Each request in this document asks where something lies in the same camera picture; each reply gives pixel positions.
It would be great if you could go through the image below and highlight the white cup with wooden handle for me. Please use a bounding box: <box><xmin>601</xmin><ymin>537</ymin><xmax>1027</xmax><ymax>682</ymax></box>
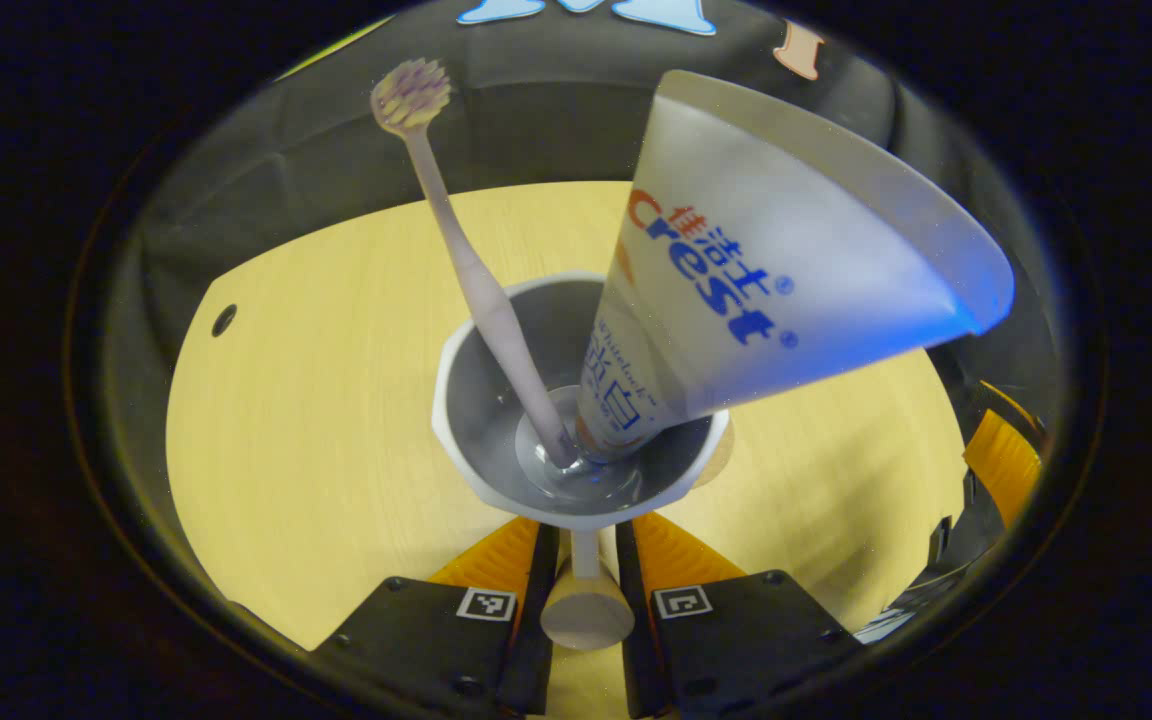
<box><xmin>431</xmin><ymin>272</ymin><xmax>734</xmax><ymax>651</ymax></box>

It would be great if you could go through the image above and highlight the round wooden coaster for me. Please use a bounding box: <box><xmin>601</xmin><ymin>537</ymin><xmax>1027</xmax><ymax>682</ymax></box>
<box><xmin>693</xmin><ymin>415</ymin><xmax>735</xmax><ymax>491</ymax></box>

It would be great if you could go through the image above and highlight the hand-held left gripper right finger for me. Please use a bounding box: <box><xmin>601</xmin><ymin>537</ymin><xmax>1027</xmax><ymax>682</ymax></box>
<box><xmin>616</xmin><ymin>512</ymin><xmax>862</xmax><ymax>719</ymax></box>

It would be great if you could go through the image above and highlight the black backdrop cloth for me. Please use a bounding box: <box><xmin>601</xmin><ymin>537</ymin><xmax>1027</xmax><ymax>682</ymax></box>
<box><xmin>101</xmin><ymin>0</ymin><xmax>1067</xmax><ymax>601</ymax></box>

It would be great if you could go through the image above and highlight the pink toothbrush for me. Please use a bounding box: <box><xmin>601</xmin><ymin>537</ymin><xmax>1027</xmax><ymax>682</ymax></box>
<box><xmin>370</xmin><ymin>58</ymin><xmax>577</xmax><ymax>469</ymax></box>

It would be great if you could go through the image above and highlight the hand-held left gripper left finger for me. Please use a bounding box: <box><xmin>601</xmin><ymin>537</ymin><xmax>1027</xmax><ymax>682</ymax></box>
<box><xmin>311</xmin><ymin>515</ymin><xmax>559</xmax><ymax>717</ymax></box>

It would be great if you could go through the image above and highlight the white toothpaste tube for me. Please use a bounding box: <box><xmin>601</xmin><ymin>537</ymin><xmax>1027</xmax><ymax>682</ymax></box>
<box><xmin>576</xmin><ymin>70</ymin><xmax>1017</xmax><ymax>463</ymax></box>

